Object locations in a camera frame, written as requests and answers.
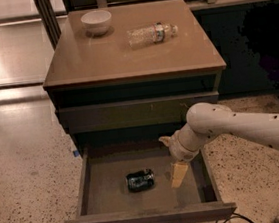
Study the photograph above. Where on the brown drawer cabinet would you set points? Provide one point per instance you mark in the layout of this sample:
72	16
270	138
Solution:
89	70

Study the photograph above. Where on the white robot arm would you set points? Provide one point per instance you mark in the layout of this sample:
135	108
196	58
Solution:
205	122

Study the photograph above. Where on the closed top drawer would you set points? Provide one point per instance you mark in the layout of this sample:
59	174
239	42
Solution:
128	114

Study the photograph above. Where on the white ceramic bowl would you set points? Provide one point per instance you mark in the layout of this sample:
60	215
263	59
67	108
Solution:
97	22

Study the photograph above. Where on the clear plastic water bottle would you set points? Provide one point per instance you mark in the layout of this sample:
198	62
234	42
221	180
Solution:
152	34

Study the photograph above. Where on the blue tape piece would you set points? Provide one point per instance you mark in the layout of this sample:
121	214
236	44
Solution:
76	153

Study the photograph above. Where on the dark metal post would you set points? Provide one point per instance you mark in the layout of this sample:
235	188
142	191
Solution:
50	23

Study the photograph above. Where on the open middle drawer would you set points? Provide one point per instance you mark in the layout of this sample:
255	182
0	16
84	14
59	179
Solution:
104	196

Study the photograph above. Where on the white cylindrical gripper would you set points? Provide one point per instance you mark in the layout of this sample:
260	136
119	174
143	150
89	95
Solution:
177	149

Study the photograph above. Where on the dark blue pepsi can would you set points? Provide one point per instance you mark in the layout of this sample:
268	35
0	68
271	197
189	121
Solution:
140	180

